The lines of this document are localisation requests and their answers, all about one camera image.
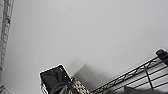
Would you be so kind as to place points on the black bag with white print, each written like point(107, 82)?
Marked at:
point(53, 80)

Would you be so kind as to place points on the grey ladder-like frame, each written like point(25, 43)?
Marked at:
point(5, 30)

